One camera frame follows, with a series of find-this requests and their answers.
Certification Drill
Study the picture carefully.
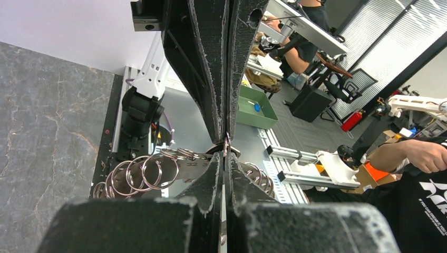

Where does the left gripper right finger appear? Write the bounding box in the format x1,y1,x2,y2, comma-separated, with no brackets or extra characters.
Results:
225,153,399,252

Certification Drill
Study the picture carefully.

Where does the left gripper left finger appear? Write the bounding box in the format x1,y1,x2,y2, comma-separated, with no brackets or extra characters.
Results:
37,152,224,252

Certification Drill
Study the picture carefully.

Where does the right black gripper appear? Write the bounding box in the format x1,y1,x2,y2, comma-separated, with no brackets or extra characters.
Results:
130,0,268,143

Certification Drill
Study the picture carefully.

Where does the small black key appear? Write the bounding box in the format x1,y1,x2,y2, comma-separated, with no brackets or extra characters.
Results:
206,132,241,158

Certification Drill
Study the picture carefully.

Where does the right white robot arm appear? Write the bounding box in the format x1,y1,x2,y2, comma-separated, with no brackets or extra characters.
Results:
121,1,268,154

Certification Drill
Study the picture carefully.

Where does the seated person in background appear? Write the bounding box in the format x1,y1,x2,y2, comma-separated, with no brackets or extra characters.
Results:
244,0,331,93

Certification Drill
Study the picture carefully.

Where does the green storage bin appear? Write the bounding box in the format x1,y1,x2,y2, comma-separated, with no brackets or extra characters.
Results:
237,86,278,130

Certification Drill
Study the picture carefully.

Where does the red fire extinguisher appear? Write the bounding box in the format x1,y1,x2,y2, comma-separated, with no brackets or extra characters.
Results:
341,110,364,132

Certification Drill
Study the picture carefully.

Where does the black office chair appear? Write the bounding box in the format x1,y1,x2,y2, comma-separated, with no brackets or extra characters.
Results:
320,68,377,122

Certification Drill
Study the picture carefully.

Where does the person in black t-shirt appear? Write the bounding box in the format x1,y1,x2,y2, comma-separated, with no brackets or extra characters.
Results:
305,137,446,252

